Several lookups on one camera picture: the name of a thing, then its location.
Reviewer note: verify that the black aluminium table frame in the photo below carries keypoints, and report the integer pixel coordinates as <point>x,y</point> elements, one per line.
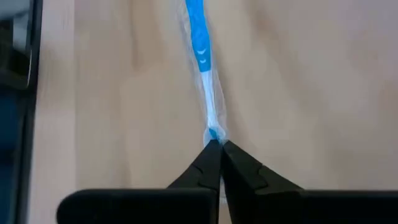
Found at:
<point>25,124</point>

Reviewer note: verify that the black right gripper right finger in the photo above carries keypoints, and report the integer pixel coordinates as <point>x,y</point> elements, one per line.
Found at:
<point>295,207</point>

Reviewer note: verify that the blue toothbrush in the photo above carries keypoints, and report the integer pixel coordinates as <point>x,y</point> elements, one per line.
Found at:
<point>200,37</point>

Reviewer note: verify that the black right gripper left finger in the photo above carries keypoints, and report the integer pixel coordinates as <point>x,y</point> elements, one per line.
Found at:
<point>140,207</point>

